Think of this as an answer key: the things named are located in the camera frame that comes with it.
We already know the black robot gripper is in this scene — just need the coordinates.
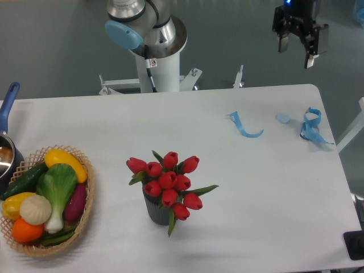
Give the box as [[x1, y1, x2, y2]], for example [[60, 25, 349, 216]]
[[272, 0, 329, 69]]

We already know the red tulip bouquet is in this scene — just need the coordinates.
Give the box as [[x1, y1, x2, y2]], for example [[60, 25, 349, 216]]
[[126, 151, 219, 236]]

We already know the grey ribbed vase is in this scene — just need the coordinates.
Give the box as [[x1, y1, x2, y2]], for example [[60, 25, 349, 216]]
[[143, 190, 171, 226]]

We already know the pale blue bottle cap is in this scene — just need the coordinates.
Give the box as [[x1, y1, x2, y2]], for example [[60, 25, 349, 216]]
[[275, 113, 291, 124]]

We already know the crumpled blue tape bundle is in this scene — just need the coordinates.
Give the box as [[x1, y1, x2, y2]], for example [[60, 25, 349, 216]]
[[300, 107, 334, 145]]

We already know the blue tape strip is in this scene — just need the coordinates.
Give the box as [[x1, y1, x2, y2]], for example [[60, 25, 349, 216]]
[[226, 111, 264, 138]]

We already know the black device at edge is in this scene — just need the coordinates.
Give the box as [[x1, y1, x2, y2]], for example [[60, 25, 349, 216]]
[[343, 230, 363, 260]]

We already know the purple eggplant toy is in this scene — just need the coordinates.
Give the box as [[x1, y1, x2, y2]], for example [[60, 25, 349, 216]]
[[64, 184, 86, 222]]

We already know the green bok choy toy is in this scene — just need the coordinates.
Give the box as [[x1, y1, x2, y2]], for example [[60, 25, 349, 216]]
[[36, 163, 77, 234]]

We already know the woven wicker basket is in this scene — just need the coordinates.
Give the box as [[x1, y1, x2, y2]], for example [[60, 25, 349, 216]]
[[1, 145, 95, 257]]

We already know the green cucumber toy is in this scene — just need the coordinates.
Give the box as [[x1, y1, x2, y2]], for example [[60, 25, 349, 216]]
[[1, 162, 48, 201]]

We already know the white garlic toy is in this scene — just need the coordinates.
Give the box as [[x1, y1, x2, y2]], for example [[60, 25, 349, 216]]
[[19, 195, 52, 225]]

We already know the green bean pods toy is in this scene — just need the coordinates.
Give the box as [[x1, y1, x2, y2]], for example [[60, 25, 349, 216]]
[[40, 225, 77, 247]]

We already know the yellow bell pepper toy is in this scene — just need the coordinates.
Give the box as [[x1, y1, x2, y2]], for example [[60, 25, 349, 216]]
[[2, 192, 36, 221]]

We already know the orange fruit toy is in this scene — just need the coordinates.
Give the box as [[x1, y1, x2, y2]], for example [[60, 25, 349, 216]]
[[12, 218, 44, 243]]

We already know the white frame bar right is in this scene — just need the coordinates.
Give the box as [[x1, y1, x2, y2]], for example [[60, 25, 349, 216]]
[[337, 97, 363, 153]]

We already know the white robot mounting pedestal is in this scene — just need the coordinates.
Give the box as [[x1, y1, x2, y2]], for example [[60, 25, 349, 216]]
[[98, 52, 245, 96]]

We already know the blue handled steel saucepan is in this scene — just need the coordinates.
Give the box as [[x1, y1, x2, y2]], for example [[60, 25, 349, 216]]
[[1, 82, 24, 194]]

